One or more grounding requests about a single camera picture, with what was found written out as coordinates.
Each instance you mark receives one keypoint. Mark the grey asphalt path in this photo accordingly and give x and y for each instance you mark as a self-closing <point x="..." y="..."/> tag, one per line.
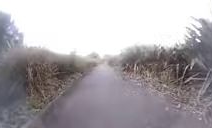
<point x="105" y="96"/>

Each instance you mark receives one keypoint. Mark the dry reed bank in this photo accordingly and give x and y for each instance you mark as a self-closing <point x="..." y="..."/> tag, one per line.
<point x="167" y="70"/>
<point x="44" y="78"/>

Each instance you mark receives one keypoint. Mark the dark tree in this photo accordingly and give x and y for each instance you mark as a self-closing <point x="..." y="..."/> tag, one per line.
<point x="4" y="31"/>

